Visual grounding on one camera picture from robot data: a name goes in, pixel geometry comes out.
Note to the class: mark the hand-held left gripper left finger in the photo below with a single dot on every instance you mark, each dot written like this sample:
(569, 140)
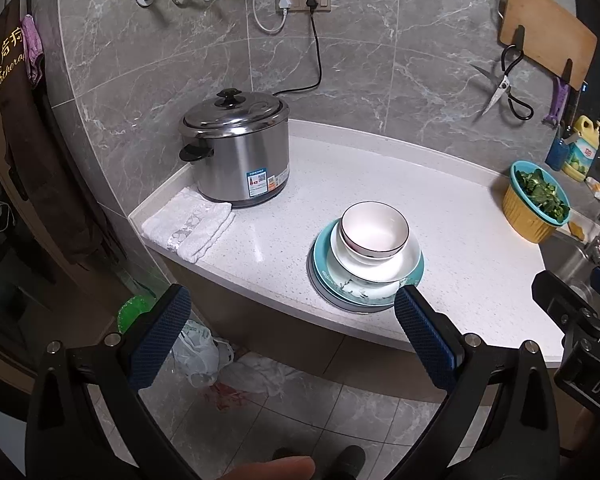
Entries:
(160, 340)

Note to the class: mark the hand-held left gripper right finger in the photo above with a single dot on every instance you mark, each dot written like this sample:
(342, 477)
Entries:
(425, 345)

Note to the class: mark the large white bowl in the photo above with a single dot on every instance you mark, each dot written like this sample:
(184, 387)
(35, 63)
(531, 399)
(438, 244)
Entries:
(375, 267)

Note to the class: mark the small dark-rimmed white bowl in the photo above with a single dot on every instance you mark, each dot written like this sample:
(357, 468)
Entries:
(375, 230)

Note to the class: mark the person's left hand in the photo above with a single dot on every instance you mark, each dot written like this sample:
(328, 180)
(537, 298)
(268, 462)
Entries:
(285, 469)

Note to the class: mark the green plastic bucket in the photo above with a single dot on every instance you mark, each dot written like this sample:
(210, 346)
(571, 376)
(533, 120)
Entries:
(135, 315)

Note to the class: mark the white plastic bag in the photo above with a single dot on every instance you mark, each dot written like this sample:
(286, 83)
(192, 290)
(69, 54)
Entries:
(200, 355)

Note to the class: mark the stainless steel sink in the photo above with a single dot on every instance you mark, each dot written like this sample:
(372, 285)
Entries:
(565, 260)

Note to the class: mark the brown base cabinet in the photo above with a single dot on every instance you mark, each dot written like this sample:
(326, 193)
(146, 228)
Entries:
(380, 365)

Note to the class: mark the yellow sponge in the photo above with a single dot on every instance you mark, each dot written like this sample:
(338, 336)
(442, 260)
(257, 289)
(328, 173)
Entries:
(576, 231)

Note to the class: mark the white yellow cloth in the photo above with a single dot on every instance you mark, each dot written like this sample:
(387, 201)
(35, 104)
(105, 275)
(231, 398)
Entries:
(596, 187)

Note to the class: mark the green leafy vegetables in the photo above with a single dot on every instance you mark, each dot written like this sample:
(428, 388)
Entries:
(542, 192)

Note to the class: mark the white towel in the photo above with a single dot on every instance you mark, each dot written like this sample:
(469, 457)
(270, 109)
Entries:
(190, 222)

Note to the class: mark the yellow detergent bottle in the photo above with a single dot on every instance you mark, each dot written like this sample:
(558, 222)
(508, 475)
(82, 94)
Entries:
(582, 155)

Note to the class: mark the blue cup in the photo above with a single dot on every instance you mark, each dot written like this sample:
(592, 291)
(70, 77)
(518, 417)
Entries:
(557, 155)

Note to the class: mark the black shoe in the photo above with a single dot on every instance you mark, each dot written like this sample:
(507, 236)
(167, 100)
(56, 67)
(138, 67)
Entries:
(349, 462)

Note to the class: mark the purple peeler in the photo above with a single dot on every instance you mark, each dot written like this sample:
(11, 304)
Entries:
(557, 105)

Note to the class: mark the stainless steel rice cooker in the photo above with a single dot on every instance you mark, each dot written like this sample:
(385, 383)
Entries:
(235, 160)

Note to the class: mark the brown apron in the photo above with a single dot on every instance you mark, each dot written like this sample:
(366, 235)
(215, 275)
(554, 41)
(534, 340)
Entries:
(40, 160)

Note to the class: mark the wooden cutting board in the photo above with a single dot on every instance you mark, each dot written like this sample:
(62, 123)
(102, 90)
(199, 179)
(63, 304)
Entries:
(545, 30)

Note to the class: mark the pink cloth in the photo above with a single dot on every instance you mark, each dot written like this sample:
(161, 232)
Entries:
(32, 50)

